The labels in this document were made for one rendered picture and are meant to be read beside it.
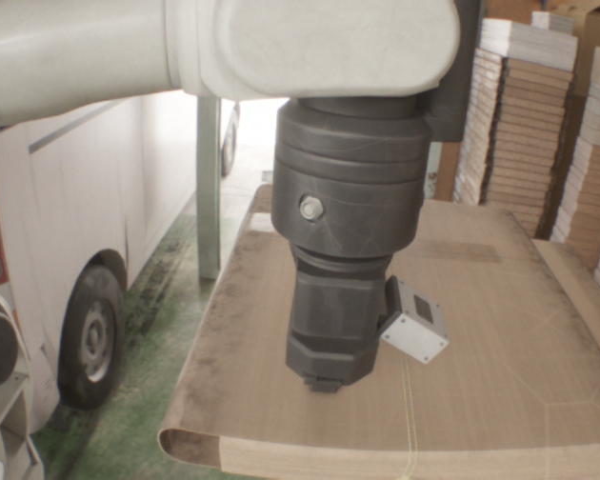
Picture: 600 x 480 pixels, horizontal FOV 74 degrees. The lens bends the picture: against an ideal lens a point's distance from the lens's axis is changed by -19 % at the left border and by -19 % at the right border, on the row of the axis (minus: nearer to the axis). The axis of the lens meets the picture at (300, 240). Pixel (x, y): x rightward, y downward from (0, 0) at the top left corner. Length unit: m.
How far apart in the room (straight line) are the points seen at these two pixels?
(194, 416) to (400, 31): 0.28
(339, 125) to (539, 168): 2.17
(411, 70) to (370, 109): 0.04
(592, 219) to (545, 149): 0.42
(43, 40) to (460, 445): 0.36
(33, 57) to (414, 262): 0.45
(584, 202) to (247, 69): 2.23
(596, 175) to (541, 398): 1.98
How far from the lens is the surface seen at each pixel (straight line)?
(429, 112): 0.27
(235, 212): 3.23
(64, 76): 0.24
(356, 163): 0.23
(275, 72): 0.20
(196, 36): 0.21
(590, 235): 2.47
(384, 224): 0.25
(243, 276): 0.49
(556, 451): 0.39
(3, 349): 0.69
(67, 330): 1.53
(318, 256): 0.27
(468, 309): 0.49
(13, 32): 0.24
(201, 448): 0.39
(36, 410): 1.40
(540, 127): 2.33
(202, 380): 0.38
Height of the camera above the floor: 1.37
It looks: 28 degrees down
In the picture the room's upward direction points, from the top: 4 degrees clockwise
